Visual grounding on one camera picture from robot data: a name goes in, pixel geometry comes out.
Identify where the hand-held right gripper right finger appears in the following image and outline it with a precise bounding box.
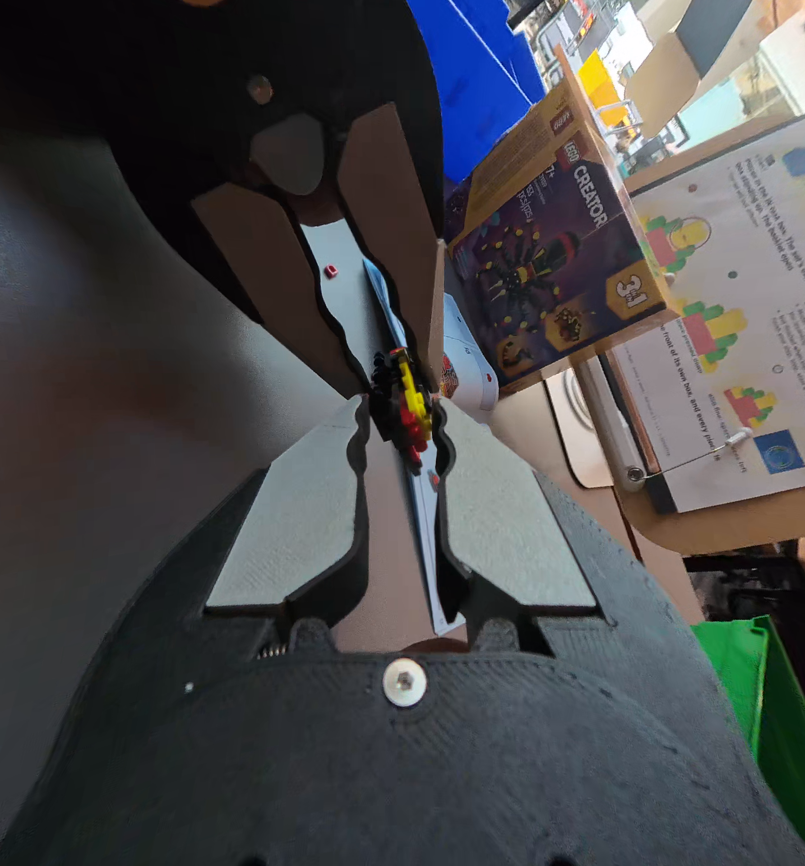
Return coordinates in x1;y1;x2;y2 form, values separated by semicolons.
433;398;597;623

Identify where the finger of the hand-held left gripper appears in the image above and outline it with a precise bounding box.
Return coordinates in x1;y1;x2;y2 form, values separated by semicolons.
337;100;448;390
191;181;373;401

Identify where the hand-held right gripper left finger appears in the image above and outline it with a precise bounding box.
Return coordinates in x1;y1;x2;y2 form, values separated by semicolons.
205;394;371;623

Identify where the yellow black red lego model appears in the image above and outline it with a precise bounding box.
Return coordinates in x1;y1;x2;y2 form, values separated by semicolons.
369;346;444;472

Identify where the lego instruction booklet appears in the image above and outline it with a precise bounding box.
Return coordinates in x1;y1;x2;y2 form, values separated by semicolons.
362;257;500;625

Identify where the purple lego set box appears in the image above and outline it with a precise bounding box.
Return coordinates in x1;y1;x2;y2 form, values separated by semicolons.
443;46;682;395

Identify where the lego brick poster board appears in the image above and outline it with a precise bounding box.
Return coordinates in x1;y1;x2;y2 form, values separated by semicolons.
606;101;805;516

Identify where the blue plastic bin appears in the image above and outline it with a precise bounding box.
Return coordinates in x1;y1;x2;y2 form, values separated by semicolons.
406;0;549;185

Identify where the metal tube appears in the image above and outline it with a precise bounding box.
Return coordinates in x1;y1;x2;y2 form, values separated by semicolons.
578;352;647;493

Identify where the yellow sign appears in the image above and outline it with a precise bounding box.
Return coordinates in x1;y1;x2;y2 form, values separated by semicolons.
577;49;632;129

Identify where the green bin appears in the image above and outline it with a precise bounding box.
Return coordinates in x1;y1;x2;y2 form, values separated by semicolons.
690;614;805;866

